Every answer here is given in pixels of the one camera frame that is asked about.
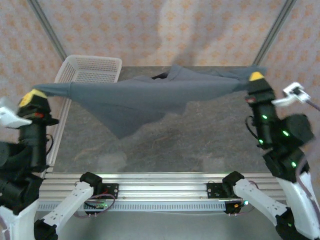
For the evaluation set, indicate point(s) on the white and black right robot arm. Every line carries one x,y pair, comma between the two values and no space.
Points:
260,197

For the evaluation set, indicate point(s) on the aluminium table side rail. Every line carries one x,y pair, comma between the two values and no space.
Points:
60,140

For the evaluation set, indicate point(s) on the grey t-shirt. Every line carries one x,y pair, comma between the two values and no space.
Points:
125,100

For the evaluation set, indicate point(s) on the aluminium frame post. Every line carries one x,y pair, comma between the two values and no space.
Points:
273,32
46,30

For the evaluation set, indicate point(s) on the white perforated plastic basket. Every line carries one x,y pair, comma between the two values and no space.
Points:
95,67

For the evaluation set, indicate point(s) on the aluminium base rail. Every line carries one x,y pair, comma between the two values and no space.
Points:
162,187

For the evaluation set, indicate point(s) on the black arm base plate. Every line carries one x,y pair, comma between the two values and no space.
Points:
213,191
111,191

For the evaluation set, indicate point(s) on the small lit circuit board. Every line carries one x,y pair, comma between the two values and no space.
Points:
96,205
241,203

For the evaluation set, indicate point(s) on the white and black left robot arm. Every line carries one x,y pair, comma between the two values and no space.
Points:
70,200

